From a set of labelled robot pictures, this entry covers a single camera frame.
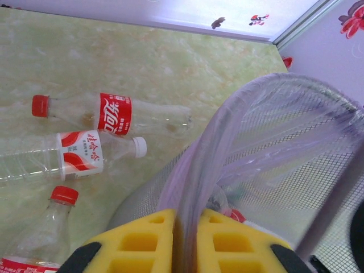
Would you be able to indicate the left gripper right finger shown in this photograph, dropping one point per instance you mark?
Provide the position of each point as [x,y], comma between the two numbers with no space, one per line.
[233,250]

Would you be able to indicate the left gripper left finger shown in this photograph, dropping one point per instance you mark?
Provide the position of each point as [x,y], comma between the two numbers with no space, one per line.
[128,250]

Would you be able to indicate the ribbed water bottle red-white label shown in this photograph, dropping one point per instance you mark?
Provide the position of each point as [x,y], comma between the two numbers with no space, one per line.
[79,155]

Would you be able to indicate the grey metal mesh bin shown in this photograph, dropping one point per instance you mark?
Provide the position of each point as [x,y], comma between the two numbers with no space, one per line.
[133,204]

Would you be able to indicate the translucent purple bin liner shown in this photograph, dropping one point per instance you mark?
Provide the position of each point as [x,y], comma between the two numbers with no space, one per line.
[193,170]

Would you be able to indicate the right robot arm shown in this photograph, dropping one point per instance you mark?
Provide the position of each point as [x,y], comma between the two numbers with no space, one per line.
[359,236]

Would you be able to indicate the aluminium frame post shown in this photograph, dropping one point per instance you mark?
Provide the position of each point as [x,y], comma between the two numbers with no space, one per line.
[301,24]

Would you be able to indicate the clear cola bottle red label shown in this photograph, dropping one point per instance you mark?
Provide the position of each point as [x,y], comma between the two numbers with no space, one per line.
[237,215]
[51,227]
[115,113]

